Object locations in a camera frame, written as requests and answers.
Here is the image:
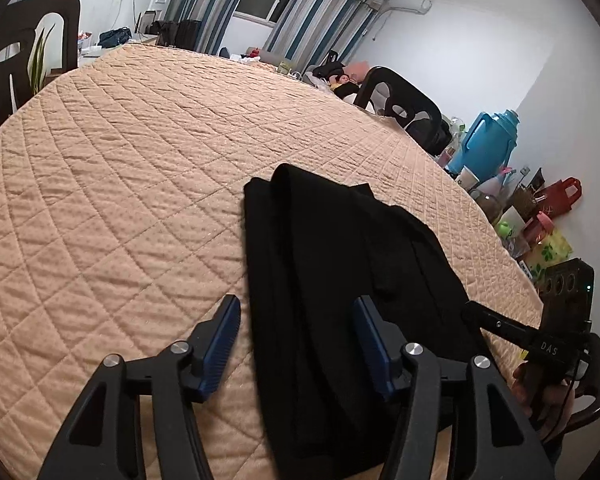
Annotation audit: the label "blue thermos jug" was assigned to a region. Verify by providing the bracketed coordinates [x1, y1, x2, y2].
[447, 109, 521, 181]

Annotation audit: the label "striped curtain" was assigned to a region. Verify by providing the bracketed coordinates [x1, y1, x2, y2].
[172, 0, 256, 53]
[267, 0, 388, 68]

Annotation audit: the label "beige quilted table cover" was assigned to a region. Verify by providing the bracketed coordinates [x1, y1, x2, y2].
[0, 42, 546, 480]

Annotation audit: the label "red paper gift bag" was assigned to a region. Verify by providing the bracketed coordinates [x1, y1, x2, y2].
[535, 177, 583, 216]

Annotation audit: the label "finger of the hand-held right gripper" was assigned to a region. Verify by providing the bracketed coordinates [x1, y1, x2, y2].
[462, 300, 541, 346]

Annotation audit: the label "black pants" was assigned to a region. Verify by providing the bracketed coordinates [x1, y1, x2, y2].
[243, 162, 491, 480]

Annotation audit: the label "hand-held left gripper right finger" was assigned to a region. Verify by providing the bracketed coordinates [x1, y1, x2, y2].
[352, 295, 556, 480]

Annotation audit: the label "dark teal bag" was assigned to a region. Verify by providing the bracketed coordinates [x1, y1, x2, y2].
[97, 27, 132, 47]

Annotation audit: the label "pink cup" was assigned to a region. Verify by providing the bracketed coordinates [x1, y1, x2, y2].
[522, 212, 556, 246]

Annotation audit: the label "white cup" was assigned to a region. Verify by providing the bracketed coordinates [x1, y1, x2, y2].
[457, 166, 481, 191]

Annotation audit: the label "green plant leaves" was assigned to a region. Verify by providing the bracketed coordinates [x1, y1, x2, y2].
[30, 22, 56, 93]

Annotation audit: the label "white air conditioner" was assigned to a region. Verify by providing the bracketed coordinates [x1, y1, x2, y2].
[387, 0, 432, 15]

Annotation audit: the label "person's right hand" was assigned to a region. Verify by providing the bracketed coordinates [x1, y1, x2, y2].
[511, 360, 576, 443]

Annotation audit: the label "brown paper bag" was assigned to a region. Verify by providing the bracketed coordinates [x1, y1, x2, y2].
[510, 185, 538, 216]

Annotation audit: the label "black plastic chair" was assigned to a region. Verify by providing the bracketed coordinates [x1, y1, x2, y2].
[352, 66, 443, 153]
[0, 0, 82, 131]

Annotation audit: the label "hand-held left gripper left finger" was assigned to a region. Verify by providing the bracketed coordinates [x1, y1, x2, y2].
[36, 294, 242, 480]

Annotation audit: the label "green floral bag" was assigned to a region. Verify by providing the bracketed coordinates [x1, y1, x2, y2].
[522, 230, 573, 276]

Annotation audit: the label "black backpack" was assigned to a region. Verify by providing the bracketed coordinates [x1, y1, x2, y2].
[312, 50, 348, 78]

